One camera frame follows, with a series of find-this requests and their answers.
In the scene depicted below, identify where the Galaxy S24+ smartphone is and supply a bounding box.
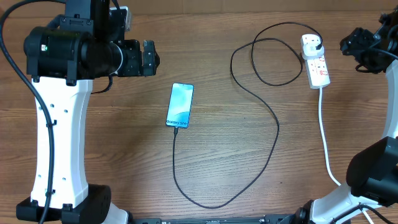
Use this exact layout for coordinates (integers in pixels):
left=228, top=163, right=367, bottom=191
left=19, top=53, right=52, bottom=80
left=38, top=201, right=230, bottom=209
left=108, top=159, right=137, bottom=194
left=165, top=83, right=194, bottom=129

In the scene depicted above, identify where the black USB charging cable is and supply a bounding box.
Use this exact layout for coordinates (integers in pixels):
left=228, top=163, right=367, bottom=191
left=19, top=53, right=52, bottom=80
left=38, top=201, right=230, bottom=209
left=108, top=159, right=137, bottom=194
left=172, top=21, right=324, bottom=210

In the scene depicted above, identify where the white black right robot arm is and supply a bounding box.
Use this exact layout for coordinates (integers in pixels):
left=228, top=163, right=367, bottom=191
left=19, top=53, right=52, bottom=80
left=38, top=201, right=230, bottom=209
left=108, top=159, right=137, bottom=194
left=282, top=10, right=397, bottom=223

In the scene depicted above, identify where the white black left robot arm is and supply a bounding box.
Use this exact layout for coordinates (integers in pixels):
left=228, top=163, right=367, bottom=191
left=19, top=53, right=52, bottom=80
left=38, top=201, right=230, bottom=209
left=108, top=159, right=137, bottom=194
left=16, top=1, right=160, bottom=223

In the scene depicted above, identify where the white charger plug adapter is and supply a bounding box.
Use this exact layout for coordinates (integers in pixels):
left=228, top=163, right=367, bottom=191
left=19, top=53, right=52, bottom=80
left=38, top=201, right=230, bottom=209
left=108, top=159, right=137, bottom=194
left=302, top=44, right=325, bottom=60

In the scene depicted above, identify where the white power strip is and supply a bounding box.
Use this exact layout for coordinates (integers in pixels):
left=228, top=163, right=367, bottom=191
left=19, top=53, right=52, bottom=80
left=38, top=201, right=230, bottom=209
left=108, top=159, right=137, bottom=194
left=300, top=34, right=331, bottom=90

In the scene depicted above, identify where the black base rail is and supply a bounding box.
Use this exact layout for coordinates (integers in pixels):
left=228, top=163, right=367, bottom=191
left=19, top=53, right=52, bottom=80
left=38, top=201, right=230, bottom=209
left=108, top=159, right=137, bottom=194
left=132, top=214, right=295, bottom=224

